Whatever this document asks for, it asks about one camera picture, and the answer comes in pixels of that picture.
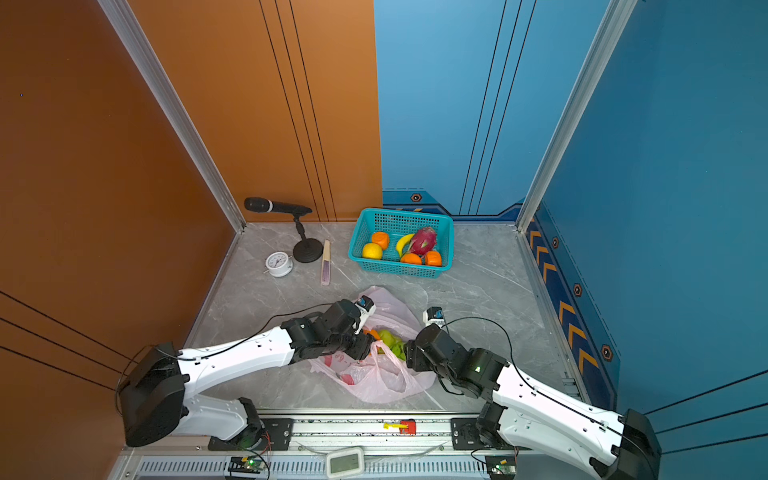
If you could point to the white digital timer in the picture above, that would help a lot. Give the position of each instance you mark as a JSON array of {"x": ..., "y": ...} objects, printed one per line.
[{"x": 345, "y": 463}]

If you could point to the red dragon fruit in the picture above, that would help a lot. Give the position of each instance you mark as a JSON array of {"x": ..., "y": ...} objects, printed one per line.
[{"x": 423, "y": 241}]

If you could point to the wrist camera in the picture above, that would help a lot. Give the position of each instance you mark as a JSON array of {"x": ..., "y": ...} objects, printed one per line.
[
  {"x": 366, "y": 307},
  {"x": 434, "y": 316}
]

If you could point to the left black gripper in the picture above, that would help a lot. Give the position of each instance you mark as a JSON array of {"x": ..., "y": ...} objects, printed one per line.
[{"x": 366, "y": 343}]

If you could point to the yellow lemon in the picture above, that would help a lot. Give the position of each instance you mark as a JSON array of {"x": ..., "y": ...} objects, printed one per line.
[{"x": 372, "y": 251}]

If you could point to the orange persimmon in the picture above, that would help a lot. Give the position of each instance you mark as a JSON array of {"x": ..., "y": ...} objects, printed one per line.
[{"x": 381, "y": 238}]

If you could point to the green pear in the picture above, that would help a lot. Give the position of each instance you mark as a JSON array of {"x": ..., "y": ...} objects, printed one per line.
[{"x": 388, "y": 339}]

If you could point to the left green circuit board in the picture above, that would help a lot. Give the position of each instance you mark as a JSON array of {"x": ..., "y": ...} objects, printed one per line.
[{"x": 247, "y": 467}]

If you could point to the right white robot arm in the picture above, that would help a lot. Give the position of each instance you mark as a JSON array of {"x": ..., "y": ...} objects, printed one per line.
[{"x": 520, "y": 411}]

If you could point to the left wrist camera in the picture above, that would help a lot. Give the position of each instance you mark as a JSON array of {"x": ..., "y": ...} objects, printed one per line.
[{"x": 366, "y": 307}]

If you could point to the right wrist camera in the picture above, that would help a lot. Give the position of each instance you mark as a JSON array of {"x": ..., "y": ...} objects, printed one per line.
[{"x": 434, "y": 316}]

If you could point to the red yellow emergency switch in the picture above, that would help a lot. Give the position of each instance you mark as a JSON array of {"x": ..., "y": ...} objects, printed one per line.
[{"x": 403, "y": 427}]

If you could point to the orange mandarin fruit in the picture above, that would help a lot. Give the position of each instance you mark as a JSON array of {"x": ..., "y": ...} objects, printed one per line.
[{"x": 411, "y": 259}]

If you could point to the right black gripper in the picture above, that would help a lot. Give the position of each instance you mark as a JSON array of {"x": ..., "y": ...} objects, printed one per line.
[{"x": 414, "y": 356}]

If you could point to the small orange tangerine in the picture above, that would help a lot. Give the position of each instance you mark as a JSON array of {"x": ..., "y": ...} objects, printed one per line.
[{"x": 373, "y": 333}]

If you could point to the white round clock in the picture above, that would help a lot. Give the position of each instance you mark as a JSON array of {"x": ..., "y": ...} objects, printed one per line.
[{"x": 279, "y": 264}]

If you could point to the teal plastic basket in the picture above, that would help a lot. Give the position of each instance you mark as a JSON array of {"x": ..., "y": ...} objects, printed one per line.
[{"x": 398, "y": 223}]

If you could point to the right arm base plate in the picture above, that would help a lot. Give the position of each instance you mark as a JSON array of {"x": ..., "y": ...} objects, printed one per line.
[{"x": 473, "y": 434}]

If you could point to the yellow banana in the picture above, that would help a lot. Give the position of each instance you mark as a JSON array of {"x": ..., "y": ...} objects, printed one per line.
[{"x": 403, "y": 244}]

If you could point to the pink plastic bag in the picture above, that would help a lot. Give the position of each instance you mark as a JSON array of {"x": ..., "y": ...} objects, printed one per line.
[{"x": 381, "y": 378}]

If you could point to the right circuit board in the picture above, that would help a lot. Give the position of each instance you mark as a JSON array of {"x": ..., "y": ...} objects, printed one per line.
[{"x": 500, "y": 468}]

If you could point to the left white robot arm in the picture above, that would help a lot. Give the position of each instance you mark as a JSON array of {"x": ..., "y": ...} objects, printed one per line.
[{"x": 165, "y": 393}]

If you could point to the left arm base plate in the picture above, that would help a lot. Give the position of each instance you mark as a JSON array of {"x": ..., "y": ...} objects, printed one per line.
[{"x": 272, "y": 434}]

